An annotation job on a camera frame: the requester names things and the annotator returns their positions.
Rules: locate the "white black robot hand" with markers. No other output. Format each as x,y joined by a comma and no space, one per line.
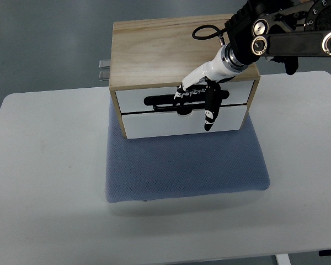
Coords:
207,78

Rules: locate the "black drawer handle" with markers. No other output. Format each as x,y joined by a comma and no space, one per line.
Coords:
199,99

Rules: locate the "white drawer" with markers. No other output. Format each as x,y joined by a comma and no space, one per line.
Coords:
131,101
171,123

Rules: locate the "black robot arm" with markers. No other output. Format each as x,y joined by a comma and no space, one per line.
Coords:
280,30

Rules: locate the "wooden drawer cabinet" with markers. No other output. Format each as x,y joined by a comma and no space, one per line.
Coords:
157,53

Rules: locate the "blue grey mesh cushion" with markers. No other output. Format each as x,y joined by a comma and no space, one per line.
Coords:
183,165

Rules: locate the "lower metal clamp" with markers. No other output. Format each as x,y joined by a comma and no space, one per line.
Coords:
104,75

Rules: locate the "metal clamp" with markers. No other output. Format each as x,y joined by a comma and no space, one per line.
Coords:
104,64
104,75

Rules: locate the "upper metal clamp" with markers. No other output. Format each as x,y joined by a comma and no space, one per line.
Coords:
104,64

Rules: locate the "white table leg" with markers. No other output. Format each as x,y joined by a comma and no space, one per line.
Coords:
283,259

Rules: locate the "black table control panel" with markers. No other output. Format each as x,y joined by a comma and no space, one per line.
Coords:
324,253

